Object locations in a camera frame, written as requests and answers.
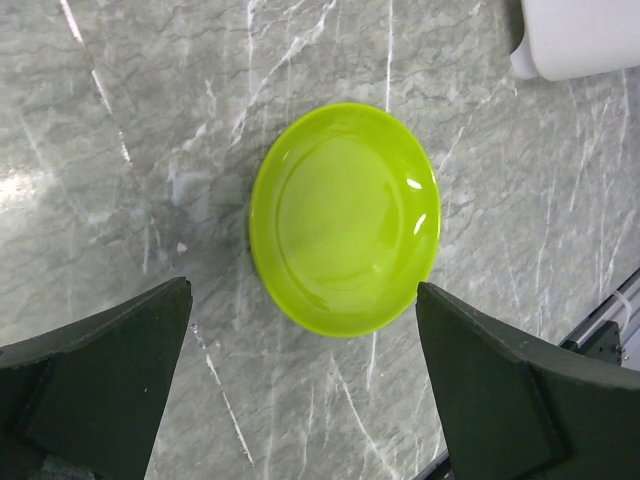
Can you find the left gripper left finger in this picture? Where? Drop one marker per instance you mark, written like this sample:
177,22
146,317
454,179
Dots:
93,392

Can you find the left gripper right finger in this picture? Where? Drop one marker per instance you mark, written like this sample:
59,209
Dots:
513,406

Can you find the white plastic bin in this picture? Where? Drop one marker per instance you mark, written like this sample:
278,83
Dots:
571,39

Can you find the green plate under yellow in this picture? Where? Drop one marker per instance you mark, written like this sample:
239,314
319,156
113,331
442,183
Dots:
344,219

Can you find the aluminium rail frame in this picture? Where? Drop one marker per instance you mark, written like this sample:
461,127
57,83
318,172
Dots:
611,332

